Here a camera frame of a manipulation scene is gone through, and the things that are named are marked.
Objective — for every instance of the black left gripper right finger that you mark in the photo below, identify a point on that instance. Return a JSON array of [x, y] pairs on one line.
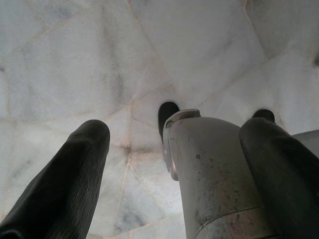
[[281, 174]]

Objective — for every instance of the black robot foot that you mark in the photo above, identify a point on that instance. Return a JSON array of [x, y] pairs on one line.
[[263, 114], [166, 117]]

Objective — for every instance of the silver robot left leg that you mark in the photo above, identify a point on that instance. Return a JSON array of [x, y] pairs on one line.
[[214, 174]]

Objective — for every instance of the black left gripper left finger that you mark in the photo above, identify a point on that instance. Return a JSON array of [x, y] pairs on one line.
[[67, 179]]

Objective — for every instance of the black robot right foot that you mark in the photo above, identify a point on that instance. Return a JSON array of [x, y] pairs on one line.
[[263, 114]]

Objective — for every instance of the black robot left foot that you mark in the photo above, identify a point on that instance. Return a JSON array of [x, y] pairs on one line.
[[166, 117]]

